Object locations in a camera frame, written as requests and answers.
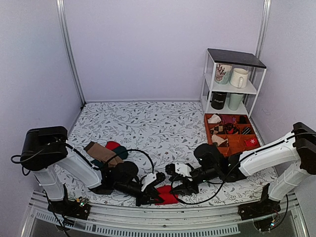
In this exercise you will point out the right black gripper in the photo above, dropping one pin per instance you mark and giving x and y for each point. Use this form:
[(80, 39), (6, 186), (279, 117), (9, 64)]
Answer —
[(183, 189)]

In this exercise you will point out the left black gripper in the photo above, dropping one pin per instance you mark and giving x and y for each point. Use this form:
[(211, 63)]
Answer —
[(151, 195)]

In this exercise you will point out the red and beige sock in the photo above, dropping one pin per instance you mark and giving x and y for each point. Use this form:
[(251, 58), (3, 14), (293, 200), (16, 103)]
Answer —
[(166, 196)]

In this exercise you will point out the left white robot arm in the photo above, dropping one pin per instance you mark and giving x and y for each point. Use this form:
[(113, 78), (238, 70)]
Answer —
[(46, 147)]

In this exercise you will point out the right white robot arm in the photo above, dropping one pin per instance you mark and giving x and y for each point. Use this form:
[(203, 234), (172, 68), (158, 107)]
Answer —
[(297, 146)]

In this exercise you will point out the beige brown rolled sock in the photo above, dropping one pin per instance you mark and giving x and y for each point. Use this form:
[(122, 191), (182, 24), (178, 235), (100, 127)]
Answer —
[(219, 141)]

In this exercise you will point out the brown patterned rolled sock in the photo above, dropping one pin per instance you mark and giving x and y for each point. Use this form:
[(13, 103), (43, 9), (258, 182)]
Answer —
[(222, 129)]

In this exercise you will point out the orange divided organizer tray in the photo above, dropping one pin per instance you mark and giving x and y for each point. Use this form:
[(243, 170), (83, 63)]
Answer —
[(236, 140)]

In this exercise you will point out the white rolled sock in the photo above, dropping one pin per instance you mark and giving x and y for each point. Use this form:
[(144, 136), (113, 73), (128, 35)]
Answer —
[(215, 118)]

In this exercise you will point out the dark maroon rolled sock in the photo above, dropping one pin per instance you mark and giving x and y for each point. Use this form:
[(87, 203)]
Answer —
[(228, 119)]

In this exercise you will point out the red snowflake rolled sock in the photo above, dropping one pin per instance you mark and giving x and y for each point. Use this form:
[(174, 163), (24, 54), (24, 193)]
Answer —
[(252, 142)]

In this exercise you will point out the black striped rolled sock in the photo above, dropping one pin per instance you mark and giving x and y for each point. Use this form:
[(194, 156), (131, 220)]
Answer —
[(247, 130)]

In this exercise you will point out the black mug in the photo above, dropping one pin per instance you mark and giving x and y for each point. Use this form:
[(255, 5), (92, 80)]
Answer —
[(218, 100)]

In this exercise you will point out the pale green mug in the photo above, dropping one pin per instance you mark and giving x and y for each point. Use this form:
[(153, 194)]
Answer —
[(235, 100)]

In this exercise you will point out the white metal shelf rack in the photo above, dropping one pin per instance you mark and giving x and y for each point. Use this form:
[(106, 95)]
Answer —
[(247, 61)]

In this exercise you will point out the coral pattern mug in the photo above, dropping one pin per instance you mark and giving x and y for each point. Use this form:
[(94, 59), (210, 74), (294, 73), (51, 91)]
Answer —
[(223, 73)]

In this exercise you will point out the white ribbed mug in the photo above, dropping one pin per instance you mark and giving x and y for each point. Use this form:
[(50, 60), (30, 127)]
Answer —
[(239, 78)]

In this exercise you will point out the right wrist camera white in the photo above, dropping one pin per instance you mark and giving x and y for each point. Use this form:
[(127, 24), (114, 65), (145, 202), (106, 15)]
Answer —
[(178, 169)]

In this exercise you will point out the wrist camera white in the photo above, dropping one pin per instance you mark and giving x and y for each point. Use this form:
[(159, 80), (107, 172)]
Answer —
[(178, 169), (152, 179)]

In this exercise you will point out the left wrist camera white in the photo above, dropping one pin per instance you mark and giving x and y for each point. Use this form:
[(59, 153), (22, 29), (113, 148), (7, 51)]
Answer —
[(152, 179)]

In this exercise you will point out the aluminium front rail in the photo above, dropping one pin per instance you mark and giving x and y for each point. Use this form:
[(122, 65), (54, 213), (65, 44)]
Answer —
[(124, 221)]

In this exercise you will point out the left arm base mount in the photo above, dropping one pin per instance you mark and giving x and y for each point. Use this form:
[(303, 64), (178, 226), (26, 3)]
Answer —
[(70, 208)]

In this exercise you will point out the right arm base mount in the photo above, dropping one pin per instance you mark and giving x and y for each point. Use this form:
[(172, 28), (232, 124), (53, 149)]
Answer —
[(265, 206)]

